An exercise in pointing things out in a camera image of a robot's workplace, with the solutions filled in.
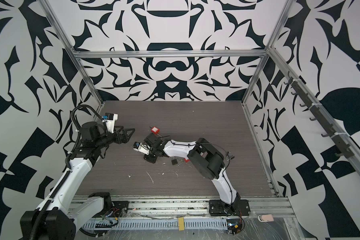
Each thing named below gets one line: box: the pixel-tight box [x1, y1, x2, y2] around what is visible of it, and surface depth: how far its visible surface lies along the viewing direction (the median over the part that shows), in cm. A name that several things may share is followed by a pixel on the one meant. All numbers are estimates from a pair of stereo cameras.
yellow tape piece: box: [178, 217, 185, 231], surface depth 71 cm
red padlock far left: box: [151, 126, 161, 135], surface depth 104 cm
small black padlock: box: [171, 156, 178, 166], surface depth 91 cm
